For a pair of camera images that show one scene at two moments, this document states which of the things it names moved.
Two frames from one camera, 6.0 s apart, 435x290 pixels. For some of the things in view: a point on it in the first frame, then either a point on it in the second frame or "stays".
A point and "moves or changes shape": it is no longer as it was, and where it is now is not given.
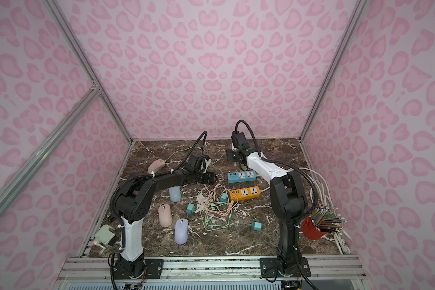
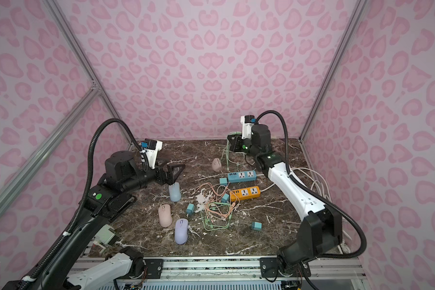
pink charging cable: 217,199 moves or changes shape
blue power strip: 241,176 stays
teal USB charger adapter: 223,198 stays
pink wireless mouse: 165,217 stays
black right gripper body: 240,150 -> 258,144
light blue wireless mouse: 174,193 stays
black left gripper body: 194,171 -> 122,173
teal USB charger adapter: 257,226 stays
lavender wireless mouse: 181,231 stays
